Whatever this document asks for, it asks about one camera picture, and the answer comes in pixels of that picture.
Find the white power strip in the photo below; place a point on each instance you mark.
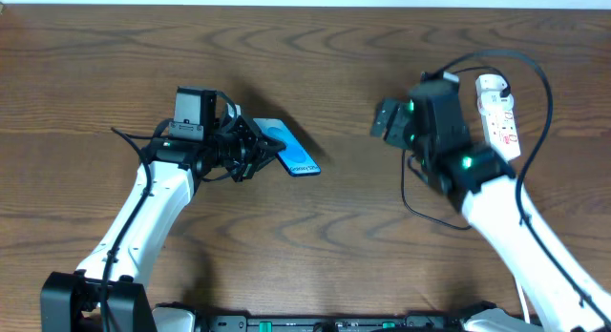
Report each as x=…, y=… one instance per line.
x=495, y=105

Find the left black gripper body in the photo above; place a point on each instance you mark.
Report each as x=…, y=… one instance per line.
x=246, y=148

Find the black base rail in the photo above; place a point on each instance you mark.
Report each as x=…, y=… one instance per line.
x=305, y=324

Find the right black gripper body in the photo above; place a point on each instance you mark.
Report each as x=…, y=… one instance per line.
x=393, y=124

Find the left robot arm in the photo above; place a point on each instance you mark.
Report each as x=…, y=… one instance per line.
x=107, y=291

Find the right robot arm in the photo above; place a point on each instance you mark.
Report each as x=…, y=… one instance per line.
x=484, y=188

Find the blue Galaxy smartphone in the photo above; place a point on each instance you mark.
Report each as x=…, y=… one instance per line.
x=294, y=157

